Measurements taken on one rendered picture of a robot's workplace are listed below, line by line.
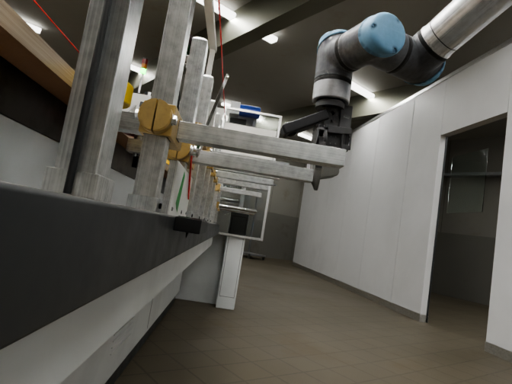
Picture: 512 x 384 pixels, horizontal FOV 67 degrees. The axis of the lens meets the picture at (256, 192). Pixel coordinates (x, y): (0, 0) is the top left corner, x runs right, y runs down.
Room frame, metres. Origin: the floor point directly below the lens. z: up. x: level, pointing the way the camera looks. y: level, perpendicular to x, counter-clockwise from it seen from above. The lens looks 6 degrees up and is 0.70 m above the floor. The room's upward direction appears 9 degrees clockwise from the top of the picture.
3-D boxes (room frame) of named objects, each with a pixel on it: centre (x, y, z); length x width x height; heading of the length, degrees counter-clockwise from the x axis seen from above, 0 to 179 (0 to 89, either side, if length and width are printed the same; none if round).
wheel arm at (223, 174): (1.89, 0.17, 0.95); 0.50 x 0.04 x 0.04; 93
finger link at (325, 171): (0.89, -0.16, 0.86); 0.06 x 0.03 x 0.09; 92
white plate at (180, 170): (0.82, 0.15, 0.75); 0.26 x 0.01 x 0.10; 3
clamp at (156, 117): (0.62, 0.17, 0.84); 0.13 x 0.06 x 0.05; 3
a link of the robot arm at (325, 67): (0.91, -0.14, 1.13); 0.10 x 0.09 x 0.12; 27
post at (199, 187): (1.35, 0.21, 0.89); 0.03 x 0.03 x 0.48; 3
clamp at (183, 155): (0.87, 0.18, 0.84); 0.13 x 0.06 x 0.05; 3
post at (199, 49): (0.85, 0.18, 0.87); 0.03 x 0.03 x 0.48; 3
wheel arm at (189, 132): (0.65, 0.08, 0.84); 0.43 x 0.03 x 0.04; 93
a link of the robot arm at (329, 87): (0.91, -0.14, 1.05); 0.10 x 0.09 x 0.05; 2
